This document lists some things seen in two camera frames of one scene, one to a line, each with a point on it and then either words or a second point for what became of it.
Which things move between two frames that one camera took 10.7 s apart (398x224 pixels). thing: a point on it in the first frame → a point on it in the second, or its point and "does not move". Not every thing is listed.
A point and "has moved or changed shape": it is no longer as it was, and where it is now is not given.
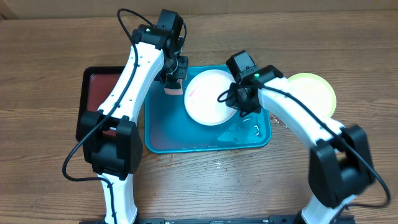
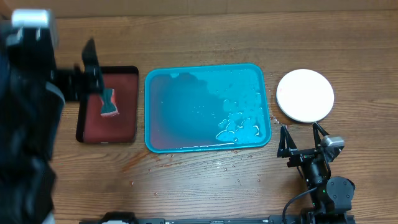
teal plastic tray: x=170 y=127 does not move
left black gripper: x=181 y=73 → x=91 y=63
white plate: x=201 y=96 → x=305 y=96
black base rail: x=271 y=220 does not move
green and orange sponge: x=176 y=91 has moved or changed shape
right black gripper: x=235 y=92 → x=301 y=155
